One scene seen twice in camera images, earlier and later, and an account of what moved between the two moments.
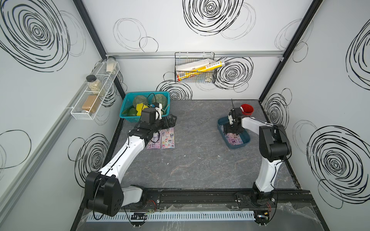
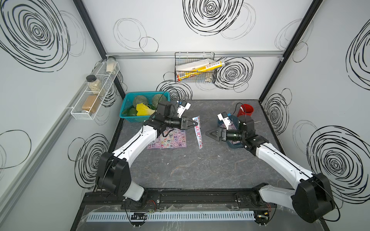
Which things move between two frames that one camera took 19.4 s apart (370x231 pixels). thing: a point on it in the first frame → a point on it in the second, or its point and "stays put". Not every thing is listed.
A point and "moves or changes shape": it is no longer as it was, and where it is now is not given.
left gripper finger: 172,119 → 190,122
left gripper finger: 171,122 → 190,127
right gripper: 226,129 → 220,133
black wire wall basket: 193,77 stays put
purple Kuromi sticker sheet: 234,139 moves or changes shape
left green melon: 139,99 stays put
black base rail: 285,202 stays put
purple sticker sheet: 167,138 stays put
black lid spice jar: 95,85 stays put
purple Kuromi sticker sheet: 155,141 stays put
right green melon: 160,98 stays put
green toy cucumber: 131,111 stays put
